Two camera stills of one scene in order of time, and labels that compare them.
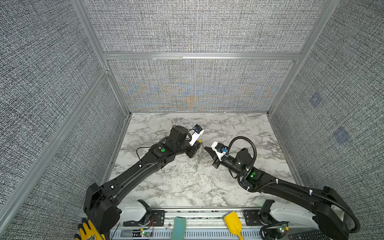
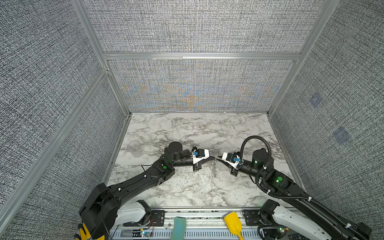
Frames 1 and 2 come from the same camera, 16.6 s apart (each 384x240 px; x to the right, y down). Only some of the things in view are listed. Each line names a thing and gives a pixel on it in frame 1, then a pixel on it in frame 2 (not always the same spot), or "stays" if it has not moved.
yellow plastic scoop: (234, 224) stays
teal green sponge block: (179, 227) stays
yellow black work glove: (87, 231) stays
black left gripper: (194, 148) to (206, 158)
